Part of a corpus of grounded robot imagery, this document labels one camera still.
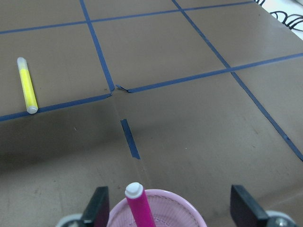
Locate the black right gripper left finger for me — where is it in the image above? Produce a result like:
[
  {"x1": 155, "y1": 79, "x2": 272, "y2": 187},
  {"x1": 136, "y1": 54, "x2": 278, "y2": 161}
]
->
[{"x1": 80, "y1": 186, "x2": 109, "y2": 227}]

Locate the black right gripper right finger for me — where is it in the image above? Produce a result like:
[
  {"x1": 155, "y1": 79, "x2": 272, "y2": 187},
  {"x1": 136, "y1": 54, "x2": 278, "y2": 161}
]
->
[{"x1": 230, "y1": 184, "x2": 269, "y2": 227}]

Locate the pink marker pen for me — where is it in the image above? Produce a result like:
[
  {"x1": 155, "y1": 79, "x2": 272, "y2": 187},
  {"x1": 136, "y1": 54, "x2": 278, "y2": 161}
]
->
[{"x1": 125, "y1": 182, "x2": 156, "y2": 227}]

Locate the pink mesh cup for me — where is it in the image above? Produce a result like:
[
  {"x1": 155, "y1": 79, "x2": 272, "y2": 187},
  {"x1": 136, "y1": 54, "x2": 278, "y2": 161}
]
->
[{"x1": 107, "y1": 189, "x2": 207, "y2": 227}]

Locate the yellow marker pen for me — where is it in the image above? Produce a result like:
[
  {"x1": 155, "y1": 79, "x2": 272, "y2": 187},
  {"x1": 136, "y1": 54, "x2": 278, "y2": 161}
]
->
[{"x1": 17, "y1": 57, "x2": 38, "y2": 114}]

